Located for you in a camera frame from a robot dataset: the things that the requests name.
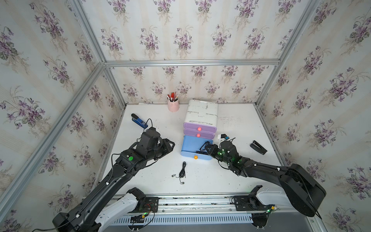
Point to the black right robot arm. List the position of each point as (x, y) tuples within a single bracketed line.
[(304, 193)]

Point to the black wired earphones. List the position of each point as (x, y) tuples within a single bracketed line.
[(201, 150), (181, 174)]

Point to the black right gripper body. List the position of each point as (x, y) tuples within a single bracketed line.
[(217, 153)]

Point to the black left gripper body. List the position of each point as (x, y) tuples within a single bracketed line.
[(163, 148)]

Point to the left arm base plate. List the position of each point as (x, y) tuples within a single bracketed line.
[(146, 205)]

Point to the black stapler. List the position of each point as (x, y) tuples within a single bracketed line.
[(258, 147)]

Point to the red pens in cup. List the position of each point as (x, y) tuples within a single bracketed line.
[(172, 97)]

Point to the aluminium frame rail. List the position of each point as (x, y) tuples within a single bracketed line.
[(214, 62)]

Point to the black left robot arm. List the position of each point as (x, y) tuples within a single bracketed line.
[(150, 146)]

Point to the white drawer cabinet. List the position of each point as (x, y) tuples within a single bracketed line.
[(202, 113)]

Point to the pink pen cup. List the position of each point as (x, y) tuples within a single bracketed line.
[(173, 106)]

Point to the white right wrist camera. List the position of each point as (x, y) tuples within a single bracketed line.
[(222, 138)]

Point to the blue stapler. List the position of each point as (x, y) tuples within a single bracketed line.
[(138, 121)]

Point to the blue bottom drawer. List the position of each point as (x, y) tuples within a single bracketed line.
[(191, 145)]

